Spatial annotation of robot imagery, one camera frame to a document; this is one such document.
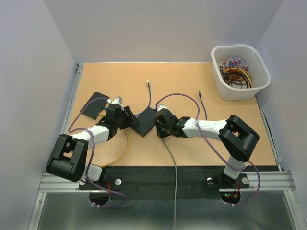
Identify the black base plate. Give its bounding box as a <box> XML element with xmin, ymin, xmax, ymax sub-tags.
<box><xmin>79</xmin><ymin>165</ymin><xmax>250</xmax><ymax>201</ymax></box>

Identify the yellow ethernet cable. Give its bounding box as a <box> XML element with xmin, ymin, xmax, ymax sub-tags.
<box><xmin>100</xmin><ymin>114</ymin><xmax>130</xmax><ymax>167</ymax></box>

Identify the bundle of coloured wires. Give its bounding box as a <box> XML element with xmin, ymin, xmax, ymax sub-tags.
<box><xmin>218</xmin><ymin>55</ymin><xmax>255</xmax><ymax>90</ymax></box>

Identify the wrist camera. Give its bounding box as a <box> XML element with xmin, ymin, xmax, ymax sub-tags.
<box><xmin>155</xmin><ymin>104</ymin><xmax>167</xmax><ymax>112</ymax></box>
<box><xmin>107</xmin><ymin>96</ymin><xmax>123</xmax><ymax>106</ymax></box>

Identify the grey ethernet cable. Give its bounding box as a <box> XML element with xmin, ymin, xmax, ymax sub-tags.
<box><xmin>161</xmin><ymin>140</ymin><xmax>179</xmax><ymax>226</ymax></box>

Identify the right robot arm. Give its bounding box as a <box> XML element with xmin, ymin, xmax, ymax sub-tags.
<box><xmin>155</xmin><ymin>106</ymin><xmax>260</xmax><ymax>187</ymax></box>

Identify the aluminium rail frame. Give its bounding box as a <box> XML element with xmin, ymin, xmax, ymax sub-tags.
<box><xmin>29</xmin><ymin>62</ymin><xmax>307</xmax><ymax>230</ymax></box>

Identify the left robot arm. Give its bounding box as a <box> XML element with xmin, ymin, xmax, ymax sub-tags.
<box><xmin>46</xmin><ymin>104</ymin><xmax>138</xmax><ymax>182</ymax></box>

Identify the dark blue ethernet cable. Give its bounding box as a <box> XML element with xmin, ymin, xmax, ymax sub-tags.
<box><xmin>135</xmin><ymin>80</ymin><xmax>152</xmax><ymax>118</ymax></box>

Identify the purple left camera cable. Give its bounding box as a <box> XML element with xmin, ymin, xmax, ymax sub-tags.
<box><xmin>68</xmin><ymin>98</ymin><xmax>127</xmax><ymax>209</ymax></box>

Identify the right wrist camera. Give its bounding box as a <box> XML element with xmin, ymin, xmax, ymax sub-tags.
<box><xmin>155</xmin><ymin>104</ymin><xmax>167</xmax><ymax>112</ymax></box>

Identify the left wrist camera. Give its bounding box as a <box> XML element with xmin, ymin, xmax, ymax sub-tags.
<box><xmin>107</xmin><ymin>96</ymin><xmax>123</xmax><ymax>106</ymax></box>

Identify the white plastic bin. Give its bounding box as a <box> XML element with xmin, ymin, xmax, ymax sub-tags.
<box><xmin>211</xmin><ymin>45</ymin><xmax>271</xmax><ymax>101</ymax></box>

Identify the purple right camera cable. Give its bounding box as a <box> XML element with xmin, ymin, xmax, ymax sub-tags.
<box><xmin>155</xmin><ymin>93</ymin><xmax>260</xmax><ymax>207</ymax></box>

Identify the purple camera cable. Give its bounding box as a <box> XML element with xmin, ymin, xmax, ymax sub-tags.
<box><xmin>68</xmin><ymin>98</ymin><xmax>127</xmax><ymax>209</ymax></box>
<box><xmin>155</xmin><ymin>93</ymin><xmax>260</xmax><ymax>207</ymax></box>

